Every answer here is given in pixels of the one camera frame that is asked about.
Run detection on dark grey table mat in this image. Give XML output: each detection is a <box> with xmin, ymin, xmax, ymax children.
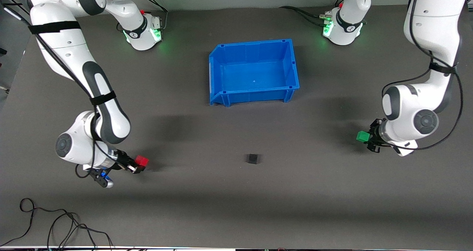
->
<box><xmin>0</xmin><ymin>0</ymin><xmax>473</xmax><ymax>251</ymax></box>

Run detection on blue plastic storage bin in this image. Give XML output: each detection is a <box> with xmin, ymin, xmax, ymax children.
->
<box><xmin>208</xmin><ymin>39</ymin><xmax>300</xmax><ymax>107</ymax></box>

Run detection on thin black loose cable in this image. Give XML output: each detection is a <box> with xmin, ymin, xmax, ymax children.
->
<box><xmin>0</xmin><ymin>198</ymin><xmax>115</xmax><ymax>251</ymax></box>

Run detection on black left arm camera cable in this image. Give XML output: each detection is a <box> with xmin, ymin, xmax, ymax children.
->
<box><xmin>382</xmin><ymin>0</ymin><xmax>465</xmax><ymax>152</ymax></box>

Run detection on black left arm base cables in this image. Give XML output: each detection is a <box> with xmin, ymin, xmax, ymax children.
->
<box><xmin>279</xmin><ymin>0</ymin><xmax>346</xmax><ymax>28</ymax></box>

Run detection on black arm base cables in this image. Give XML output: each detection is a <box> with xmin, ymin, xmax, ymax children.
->
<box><xmin>279</xmin><ymin>0</ymin><xmax>346</xmax><ymax>28</ymax></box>
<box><xmin>116</xmin><ymin>0</ymin><xmax>169</xmax><ymax>33</ymax></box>

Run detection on black right arm base cables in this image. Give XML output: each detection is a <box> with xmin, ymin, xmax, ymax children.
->
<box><xmin>116</xmin><ymin>0</ymin><xmax>169</xmax><ymax>33</ymax></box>

